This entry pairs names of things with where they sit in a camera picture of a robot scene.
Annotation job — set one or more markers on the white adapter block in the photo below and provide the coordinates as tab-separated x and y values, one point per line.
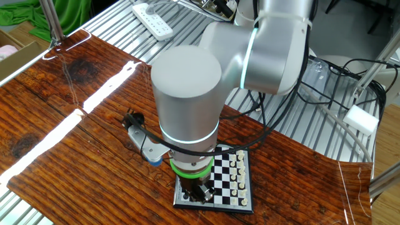
361	120

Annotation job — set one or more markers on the white chess rook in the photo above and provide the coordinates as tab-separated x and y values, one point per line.
244	202
240	152

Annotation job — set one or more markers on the black chess rook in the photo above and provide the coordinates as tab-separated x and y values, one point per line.
185	196

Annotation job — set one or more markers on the clear plastic sheet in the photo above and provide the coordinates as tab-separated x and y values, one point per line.
322	70

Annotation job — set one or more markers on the wood grain table mat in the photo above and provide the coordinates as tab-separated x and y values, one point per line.
93	140

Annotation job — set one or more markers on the white chess king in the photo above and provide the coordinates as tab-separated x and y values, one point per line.
241	171

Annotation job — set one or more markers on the black base connector plug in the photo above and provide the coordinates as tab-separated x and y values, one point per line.
223	7

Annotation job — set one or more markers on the white chess queen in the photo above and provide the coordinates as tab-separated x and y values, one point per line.
241	178

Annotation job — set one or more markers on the white chess knight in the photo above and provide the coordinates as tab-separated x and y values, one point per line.
240	157
243	192

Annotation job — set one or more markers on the pink soft item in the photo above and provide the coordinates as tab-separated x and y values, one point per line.
7	51

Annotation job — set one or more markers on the bright green cloth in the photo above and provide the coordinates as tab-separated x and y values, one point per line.
75	15

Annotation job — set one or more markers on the black white magnetic chessboard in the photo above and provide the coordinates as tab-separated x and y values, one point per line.
225	200

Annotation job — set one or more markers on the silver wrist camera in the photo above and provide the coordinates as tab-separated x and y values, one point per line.
147	145

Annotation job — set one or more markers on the aluminium frame post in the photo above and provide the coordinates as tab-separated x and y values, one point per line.
375	65
386	181
51	18

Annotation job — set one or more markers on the brown cardboard box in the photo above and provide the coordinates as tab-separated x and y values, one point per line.
18	62

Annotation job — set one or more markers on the white power strip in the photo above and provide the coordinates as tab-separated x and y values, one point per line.
148	18

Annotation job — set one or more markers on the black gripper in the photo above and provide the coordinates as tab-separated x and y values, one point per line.
195	184

